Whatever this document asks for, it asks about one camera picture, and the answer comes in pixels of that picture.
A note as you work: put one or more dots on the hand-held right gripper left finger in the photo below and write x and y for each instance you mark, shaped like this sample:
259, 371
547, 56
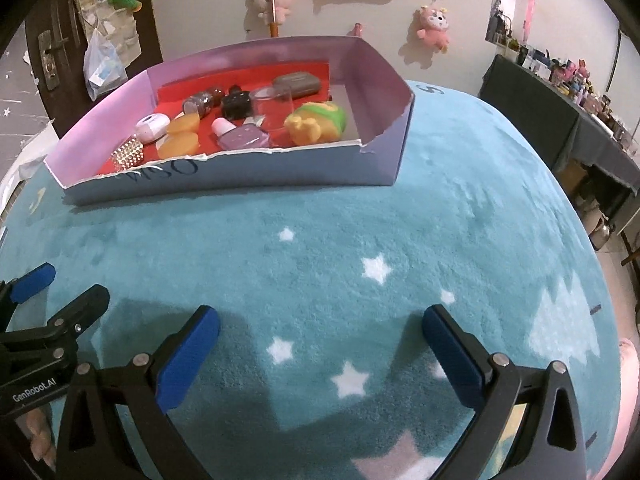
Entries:
187, 360

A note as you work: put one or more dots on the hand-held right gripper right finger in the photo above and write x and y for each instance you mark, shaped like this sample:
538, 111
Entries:
455, 360

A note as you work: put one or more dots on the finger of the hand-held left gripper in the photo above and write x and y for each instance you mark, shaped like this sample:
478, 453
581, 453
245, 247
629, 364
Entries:
85, 307
35, 277

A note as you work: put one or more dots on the gold studded cylinder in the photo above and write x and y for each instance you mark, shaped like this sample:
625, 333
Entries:
127, 155

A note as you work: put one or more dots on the amber soap piece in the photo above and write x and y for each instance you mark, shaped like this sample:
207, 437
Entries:
182, 122
177, 145

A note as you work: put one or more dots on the pink round case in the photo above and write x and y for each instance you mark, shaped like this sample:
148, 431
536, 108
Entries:
152, 127

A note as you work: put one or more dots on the purple cardboard box red lining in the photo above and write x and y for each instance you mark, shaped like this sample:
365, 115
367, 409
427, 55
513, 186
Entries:
250, 175

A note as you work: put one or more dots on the pink nail polish bottle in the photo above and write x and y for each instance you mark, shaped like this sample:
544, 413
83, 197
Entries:
245, 137

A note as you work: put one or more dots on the glitter jar red lid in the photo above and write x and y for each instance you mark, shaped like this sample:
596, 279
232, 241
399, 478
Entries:
200, 102

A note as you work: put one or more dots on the black nail polish bottle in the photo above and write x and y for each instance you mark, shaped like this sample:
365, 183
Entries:
236, 105

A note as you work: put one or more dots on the yellow green duck toy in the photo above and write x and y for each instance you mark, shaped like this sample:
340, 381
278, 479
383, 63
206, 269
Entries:
315, 125

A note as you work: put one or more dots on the clear glass cup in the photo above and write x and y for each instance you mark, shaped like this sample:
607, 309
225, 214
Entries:
272, 105

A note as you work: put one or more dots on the grey-brown compact case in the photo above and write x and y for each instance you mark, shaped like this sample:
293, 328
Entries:
297, 84

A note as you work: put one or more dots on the person's left hand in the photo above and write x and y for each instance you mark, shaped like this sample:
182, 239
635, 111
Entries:
35, 425

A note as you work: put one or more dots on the white plastic sheet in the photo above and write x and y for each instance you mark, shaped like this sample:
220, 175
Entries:
30, 160

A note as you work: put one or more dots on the dark brown door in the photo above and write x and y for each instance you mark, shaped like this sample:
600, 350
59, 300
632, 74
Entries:
55, 105

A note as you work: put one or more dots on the teal star print blanket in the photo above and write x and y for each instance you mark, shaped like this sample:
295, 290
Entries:
350, 220

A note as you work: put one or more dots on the pink cloth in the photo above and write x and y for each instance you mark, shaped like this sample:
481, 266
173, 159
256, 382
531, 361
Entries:
625, 410

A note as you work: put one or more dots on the grey star pattern curtain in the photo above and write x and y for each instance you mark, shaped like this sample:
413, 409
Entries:
15, 90

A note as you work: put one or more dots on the metal kettle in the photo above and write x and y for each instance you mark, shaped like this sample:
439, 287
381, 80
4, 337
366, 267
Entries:
603, 234

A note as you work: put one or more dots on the clear plastic bag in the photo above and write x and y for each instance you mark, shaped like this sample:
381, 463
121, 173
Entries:
102, 67

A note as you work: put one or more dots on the table with dark cloth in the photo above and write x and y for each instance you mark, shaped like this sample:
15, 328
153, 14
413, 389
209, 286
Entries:
540, 110

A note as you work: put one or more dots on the clear hanging pocket organizer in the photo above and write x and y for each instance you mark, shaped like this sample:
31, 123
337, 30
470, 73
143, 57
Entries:
90, 0

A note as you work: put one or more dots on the row of cosmetic bottles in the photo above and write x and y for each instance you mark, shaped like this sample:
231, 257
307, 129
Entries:
580, 85

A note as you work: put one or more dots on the pink plush white face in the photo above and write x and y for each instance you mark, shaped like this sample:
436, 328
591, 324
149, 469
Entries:
432, 27

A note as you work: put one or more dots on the pink pig plush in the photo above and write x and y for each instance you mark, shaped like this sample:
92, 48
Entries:
282, 0

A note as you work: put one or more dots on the wall mirror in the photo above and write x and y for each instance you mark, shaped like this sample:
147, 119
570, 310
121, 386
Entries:
510, 0

